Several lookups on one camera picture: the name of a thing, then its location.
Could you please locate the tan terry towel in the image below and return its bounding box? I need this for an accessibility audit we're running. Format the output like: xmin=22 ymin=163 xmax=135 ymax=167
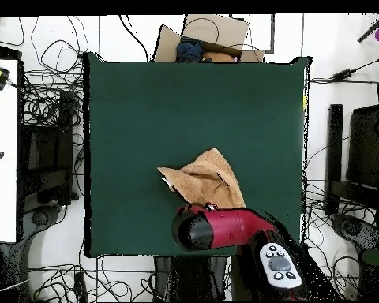
xmin=156 ymin=147 xmax=246 ymax=210

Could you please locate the dark green table cloth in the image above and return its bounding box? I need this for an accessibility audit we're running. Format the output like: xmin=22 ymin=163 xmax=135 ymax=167
xmin=83 ymin=51 xmax=312 ymax=258

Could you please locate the black power strip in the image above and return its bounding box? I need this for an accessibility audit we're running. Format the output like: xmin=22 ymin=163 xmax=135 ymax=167
xmin=73 ymin=271 xmax=88 ymax=302

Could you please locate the orange garment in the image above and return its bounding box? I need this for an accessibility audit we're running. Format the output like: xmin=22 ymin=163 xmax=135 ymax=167
xmin=201 ymin=51 xmax=236 ymax=63

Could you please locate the black upright bar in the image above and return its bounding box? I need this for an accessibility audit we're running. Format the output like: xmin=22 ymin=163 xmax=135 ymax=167
xmin=324 ymin=103 xmax=344 ymax=215

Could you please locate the navy blue garment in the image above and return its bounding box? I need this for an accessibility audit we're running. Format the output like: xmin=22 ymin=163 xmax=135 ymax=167
xmin=175 ymin=37 xmax=205 ymax=63

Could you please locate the brown cardboard box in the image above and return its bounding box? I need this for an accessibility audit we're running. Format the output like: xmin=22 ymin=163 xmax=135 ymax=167
xmin=152 ymin=13 xmax=266 ymax=63

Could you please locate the black monitor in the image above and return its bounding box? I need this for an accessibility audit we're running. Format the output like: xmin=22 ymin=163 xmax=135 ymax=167
xmin=345 ymin=105 xmax=379 ymax=209

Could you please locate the white side table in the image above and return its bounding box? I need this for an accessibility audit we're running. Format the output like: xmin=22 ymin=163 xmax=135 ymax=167
xmin=0 ymin=58 xmax=20 ymax=244

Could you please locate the black rod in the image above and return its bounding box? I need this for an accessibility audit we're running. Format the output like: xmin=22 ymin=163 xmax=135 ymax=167
xmin=357 ymin=13 xmax=379 ymax=43

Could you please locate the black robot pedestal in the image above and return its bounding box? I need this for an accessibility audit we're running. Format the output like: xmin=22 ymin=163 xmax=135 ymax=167
xmin=154 ymin=255 xmax=228 ymax=302

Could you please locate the black cable tangle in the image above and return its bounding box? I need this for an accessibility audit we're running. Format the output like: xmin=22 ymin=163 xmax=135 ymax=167
xmin=18 ymin=15 xmax=84 ymax=127
xmin=302 ymin=181 xmax=379 ymax=301
xmin=28 ymin=255 xmax=156 ymax=302

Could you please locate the black power adapter with cable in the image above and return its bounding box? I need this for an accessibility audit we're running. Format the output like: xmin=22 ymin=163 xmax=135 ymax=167
xmin=309 ymin=54 xmax=379 ymax=84

